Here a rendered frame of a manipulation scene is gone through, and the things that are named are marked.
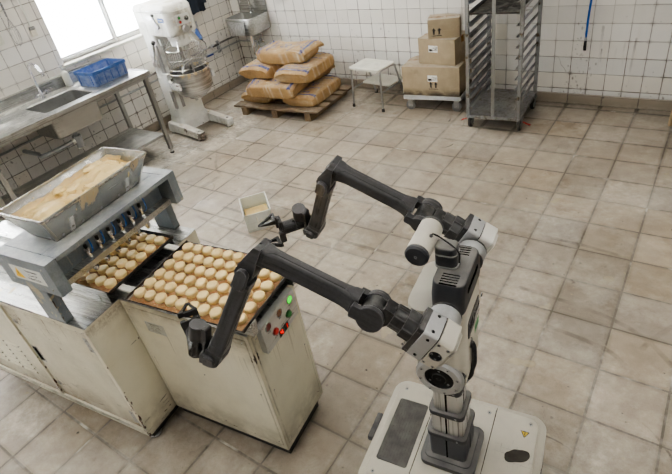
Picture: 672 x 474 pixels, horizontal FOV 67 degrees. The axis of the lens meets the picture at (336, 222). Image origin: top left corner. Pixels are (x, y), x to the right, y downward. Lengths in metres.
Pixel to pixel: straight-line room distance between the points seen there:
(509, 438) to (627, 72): 3.82
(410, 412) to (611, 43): 3.90
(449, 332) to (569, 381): 1.52
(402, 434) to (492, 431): 0.36
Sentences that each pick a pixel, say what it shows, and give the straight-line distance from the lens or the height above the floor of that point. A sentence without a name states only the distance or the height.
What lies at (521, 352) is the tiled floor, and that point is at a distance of 2.92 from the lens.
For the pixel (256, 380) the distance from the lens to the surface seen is 2.19.
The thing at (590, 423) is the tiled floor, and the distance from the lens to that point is 2.72.
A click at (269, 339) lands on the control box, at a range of 2.06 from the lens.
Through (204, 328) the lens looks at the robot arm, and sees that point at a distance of 1.73.
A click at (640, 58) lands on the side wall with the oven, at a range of 5.33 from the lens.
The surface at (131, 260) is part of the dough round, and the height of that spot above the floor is 0.92.
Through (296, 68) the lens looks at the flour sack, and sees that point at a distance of 5.72.
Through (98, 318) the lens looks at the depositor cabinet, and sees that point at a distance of 2.39.
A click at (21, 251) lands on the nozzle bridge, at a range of 2.36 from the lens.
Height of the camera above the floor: 2.20
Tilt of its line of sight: 34 degrees down
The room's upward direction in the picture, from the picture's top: 11 degrees counter-clockwise
